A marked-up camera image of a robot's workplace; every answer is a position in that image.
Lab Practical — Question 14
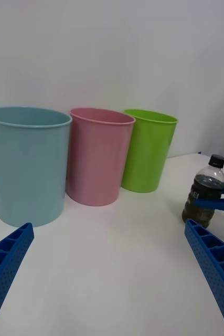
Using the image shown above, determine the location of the green plastic bin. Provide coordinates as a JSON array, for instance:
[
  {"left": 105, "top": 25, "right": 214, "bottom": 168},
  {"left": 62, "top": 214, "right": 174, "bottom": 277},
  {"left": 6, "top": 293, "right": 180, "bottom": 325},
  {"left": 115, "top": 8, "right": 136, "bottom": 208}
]
[{"left": 120, "top": 108, "right": 179, "bottom": 194}]

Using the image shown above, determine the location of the pale blue plastic bin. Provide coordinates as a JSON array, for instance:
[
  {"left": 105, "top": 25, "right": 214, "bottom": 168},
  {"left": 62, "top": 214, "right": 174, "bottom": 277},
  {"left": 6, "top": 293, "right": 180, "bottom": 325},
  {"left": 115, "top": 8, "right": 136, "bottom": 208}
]
[{"left": 0, "top": 106, "right": 73, "bottom": 228}]

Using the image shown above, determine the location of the dark drink bottle black cap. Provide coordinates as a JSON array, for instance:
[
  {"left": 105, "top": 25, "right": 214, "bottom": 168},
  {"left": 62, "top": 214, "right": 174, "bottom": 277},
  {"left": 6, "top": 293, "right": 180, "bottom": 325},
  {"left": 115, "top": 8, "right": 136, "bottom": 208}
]
[{"left": 181, "top": 154, "right": 224, "bottom": 228}]

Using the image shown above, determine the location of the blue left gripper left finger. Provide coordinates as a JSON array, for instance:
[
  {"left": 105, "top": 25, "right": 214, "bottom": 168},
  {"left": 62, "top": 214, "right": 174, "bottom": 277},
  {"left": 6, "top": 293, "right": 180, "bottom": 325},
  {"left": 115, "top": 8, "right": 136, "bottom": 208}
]
[{"left": 0, "top": 222, "right": 35, "bottom": 336}]

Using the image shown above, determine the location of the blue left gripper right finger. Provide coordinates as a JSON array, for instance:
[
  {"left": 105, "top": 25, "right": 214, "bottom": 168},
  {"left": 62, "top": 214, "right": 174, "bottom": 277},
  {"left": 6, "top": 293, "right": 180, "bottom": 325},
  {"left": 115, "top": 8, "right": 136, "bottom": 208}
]
[{"left": 184, "top": 218, "right": 224, "bottom": 336}]

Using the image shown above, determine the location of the pink plastic bin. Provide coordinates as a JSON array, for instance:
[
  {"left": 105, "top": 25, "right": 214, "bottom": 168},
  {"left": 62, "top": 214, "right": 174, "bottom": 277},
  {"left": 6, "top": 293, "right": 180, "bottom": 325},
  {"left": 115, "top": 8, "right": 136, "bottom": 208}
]
[{"left": 65, "top": 107, "right": 136, "bottom": 207}]

